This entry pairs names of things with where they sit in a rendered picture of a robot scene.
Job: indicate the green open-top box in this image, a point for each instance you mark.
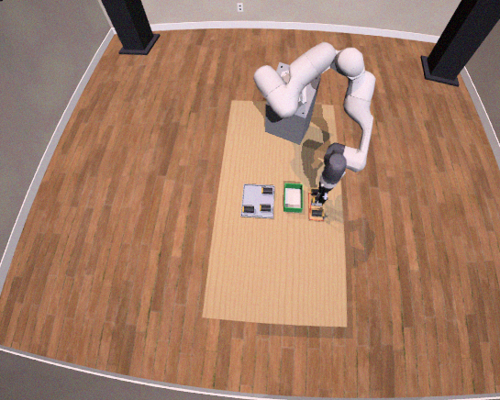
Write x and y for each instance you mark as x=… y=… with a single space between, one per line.
x=293 y=197

